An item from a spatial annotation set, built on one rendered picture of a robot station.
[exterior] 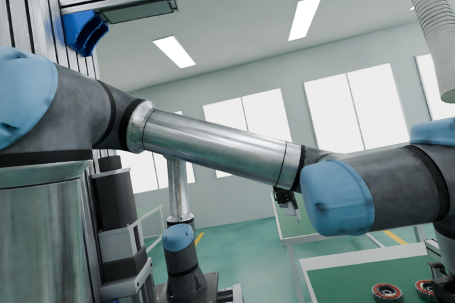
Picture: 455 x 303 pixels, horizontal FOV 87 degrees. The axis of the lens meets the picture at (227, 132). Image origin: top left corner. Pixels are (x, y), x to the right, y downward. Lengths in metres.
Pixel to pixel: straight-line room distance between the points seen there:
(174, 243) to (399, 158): 0.80
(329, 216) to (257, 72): 5.15
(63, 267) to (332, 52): 5.56
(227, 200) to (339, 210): 5.08
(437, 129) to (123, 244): 0.68
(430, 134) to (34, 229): 0.41
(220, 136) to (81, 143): 0.18
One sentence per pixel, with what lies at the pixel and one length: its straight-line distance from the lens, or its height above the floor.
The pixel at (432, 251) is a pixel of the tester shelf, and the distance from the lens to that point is 1.04.
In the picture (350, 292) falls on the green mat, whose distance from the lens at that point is 1.47.
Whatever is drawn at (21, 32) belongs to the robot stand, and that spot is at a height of 1.90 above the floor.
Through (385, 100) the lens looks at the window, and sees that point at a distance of 5.75.
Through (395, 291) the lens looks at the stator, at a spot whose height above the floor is 0.79.
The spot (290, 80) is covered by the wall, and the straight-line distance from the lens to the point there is 5.33.
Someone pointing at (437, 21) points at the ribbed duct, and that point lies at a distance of 2.08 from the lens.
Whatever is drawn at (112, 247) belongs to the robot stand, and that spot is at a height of 1.33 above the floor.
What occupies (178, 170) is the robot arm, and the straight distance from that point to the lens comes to 1.06.
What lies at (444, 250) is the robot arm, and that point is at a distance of 0.34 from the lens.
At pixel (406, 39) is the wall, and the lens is 6.25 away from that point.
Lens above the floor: 1.52
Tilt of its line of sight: 4 degrees up
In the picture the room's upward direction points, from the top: 11 degrees counter-clockwise
